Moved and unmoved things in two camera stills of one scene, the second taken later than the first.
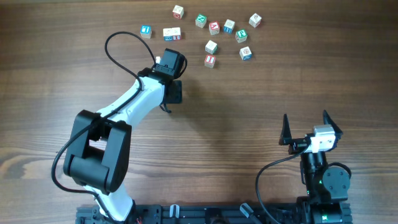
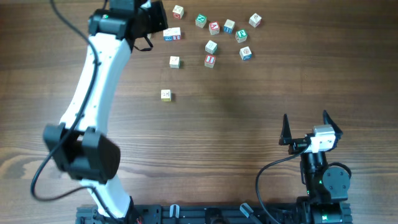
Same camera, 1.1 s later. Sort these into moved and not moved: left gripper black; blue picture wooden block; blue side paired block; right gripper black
Moved: left gripper black
Not moved: blue side paired block; right gripper black; blue picture wooden block
